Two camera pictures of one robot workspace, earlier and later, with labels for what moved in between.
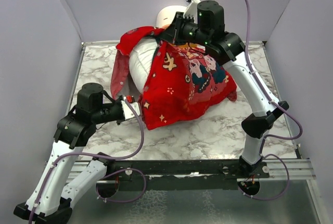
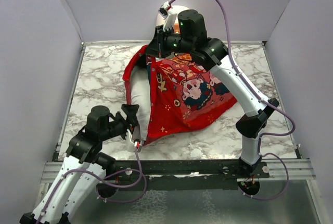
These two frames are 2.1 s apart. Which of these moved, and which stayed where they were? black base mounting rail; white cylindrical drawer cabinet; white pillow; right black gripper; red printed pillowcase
Moved: right black gripper; red printed pillowcase; white pillow
Stayed: white cylindrical drawer cabinet; black base mounting rail
